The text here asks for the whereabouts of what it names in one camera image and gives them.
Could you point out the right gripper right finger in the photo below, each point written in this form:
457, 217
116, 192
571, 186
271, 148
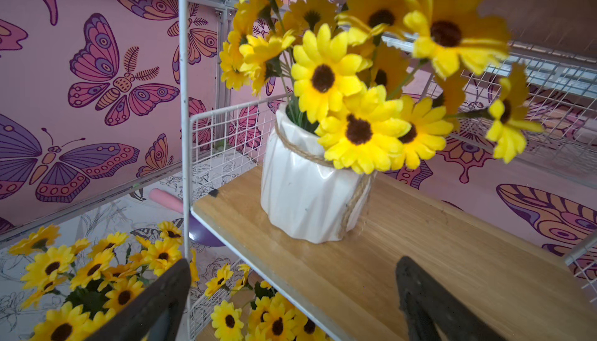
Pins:
433, 313

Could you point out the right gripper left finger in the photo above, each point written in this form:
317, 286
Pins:
156, 314

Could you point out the sunflower pot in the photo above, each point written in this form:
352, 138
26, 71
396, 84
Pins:
268, 315
372, 86
53, 288

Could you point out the purple pink garden trowel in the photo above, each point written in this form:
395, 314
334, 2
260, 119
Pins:
197, 231

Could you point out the white wire shelf rack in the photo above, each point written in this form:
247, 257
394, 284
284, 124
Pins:
348, 287

